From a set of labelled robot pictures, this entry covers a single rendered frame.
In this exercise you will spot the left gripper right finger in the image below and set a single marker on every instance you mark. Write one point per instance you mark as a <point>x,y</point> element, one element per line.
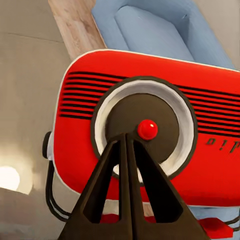
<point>174,220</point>

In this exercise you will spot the sofa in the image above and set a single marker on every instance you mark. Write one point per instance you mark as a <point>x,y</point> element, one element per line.
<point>174,29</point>

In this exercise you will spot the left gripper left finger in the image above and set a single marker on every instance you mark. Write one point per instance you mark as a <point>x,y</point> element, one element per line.
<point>84,220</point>

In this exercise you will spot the radio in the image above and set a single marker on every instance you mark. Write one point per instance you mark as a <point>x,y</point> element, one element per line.
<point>187,113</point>

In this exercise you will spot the coffee table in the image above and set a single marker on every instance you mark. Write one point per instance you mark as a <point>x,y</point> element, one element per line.
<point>33,61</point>

